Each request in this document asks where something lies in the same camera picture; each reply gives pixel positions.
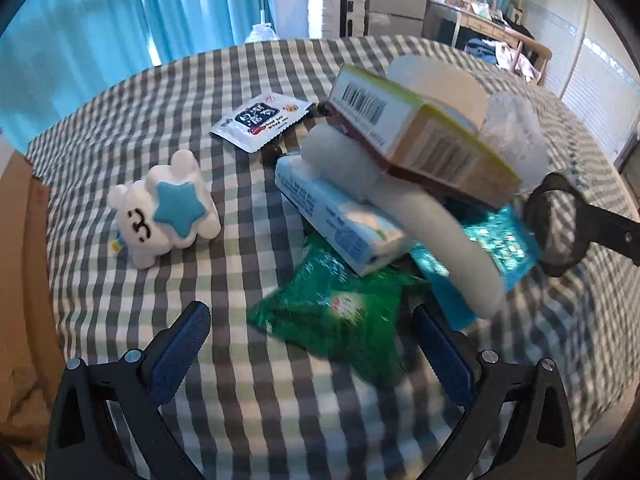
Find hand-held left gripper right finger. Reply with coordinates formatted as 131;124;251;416
410;304;581;480

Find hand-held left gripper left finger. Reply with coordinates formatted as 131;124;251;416
45;300;213;480

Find yellow cardboard carton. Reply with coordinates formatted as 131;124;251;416
327;64;523;211

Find grey white checked cloth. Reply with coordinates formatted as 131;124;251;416
25;35;631;480

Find clothes on chair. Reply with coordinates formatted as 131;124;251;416
465;37;543;86

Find teal glitter packet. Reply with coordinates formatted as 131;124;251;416
410;202;543;331

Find wooden desk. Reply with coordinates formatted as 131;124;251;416
450;5;553;86

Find white foam roll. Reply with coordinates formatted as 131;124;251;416
301;124;506;320

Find clear plastic cup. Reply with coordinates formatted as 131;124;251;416
480;91;551;196

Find light blue tissue pack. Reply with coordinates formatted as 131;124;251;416
274;154;416;277

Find green snack packet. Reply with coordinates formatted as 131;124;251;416
246;232;431;386

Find dark bead bracelet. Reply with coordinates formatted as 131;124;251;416
260;101;333;166

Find white plush toy blue star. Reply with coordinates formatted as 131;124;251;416
107;150;222;270

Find brown cardboard box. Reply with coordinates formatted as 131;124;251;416
0;150;53;466

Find white printed sachet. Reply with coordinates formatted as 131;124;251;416
209;91;312;152

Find white suitcase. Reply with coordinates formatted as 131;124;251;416
306;0;370;40

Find large clear water jug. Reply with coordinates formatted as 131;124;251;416
244;10;280;44

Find blue curtain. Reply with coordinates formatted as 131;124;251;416
0;0;273;126

